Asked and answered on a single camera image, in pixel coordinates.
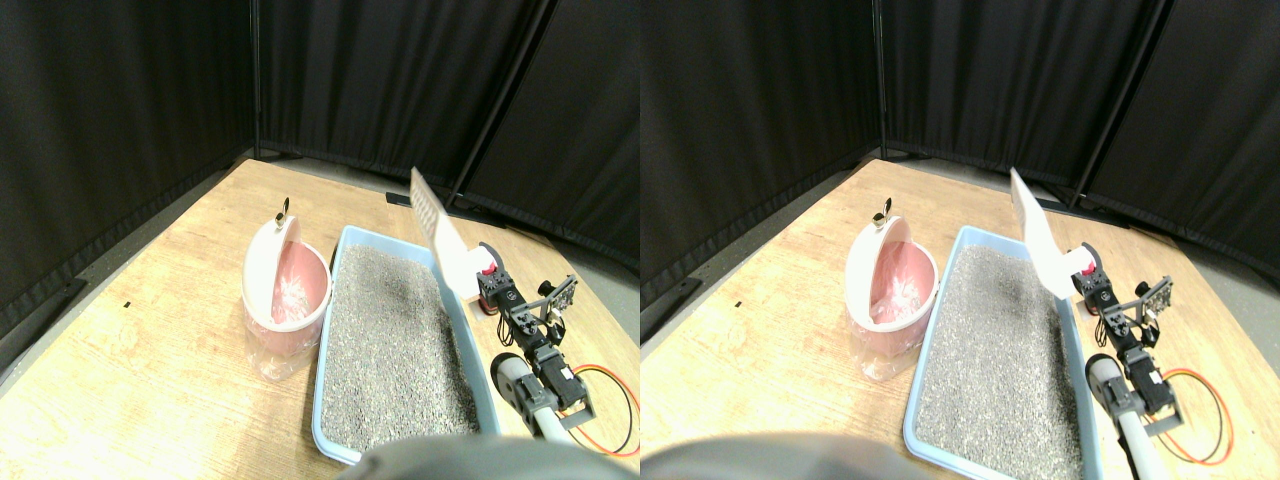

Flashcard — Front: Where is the white bin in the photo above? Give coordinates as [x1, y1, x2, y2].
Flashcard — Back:
[845, 197, 942, 382]
[240, 197, 333, 382]

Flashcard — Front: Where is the black curtain stand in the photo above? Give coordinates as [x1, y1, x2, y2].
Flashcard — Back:
[385, 0, 558, 213]
[249, 0, 301, 163]
[1035, 0, 1173, 213]
[869, 0, 926, 163]

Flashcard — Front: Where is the blue litter tray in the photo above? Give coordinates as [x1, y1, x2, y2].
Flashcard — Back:
[903, 225, 1107, 480]
[312, 225, 502, 467]

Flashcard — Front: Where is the orange wire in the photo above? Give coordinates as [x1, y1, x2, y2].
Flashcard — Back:
[568, 364, 640, 460]
[1158, 367, 1237, 467]

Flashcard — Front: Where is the white scoop with red handle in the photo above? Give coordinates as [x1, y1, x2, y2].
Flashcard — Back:
[409, 167, 502, 316]
[1009, 167, 1102, 301]

